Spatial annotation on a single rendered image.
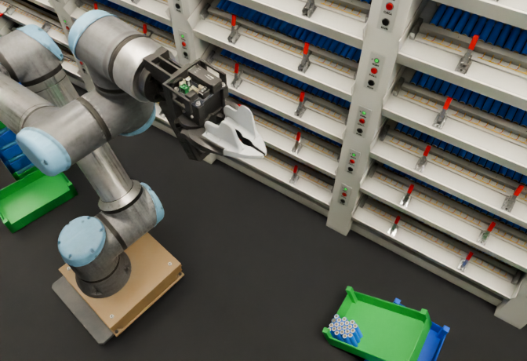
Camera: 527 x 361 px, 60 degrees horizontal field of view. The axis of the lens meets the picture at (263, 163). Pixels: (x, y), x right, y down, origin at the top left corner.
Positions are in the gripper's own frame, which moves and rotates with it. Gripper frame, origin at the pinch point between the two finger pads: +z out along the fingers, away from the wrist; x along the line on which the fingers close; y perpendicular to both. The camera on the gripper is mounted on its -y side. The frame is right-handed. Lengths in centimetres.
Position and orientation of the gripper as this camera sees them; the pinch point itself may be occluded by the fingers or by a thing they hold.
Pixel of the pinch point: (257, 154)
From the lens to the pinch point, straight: 62.8
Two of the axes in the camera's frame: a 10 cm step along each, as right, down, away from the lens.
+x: 6.5, -6.1, 4.6
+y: 0.1, -6.0, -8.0
